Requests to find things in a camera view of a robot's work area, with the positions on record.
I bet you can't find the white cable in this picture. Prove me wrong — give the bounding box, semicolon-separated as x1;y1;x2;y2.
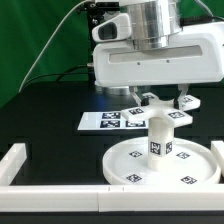
18;0;91;93

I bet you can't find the white round table top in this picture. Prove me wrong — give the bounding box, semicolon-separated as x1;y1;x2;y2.
102;137;221;186

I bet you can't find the white front fence bar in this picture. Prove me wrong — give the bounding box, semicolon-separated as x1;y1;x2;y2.
0;184;224;212

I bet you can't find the white sheet with markers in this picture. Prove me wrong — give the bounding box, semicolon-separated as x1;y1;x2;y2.
78;111;148;131

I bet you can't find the black cable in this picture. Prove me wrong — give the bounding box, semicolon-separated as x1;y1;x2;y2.
20;64;96;92

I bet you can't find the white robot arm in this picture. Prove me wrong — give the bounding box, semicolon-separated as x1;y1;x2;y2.
92;0;224;110

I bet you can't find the white left fence bar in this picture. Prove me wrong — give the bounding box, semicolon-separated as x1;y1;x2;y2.
0;143;27;186

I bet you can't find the white cross-shaped table base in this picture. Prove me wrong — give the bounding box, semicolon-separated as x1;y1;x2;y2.
121;92;201;128

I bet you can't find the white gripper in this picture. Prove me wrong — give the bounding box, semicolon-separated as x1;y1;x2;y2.
93;22;224;110

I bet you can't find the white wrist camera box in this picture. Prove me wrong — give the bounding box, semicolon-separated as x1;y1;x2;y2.
92;13;132;42

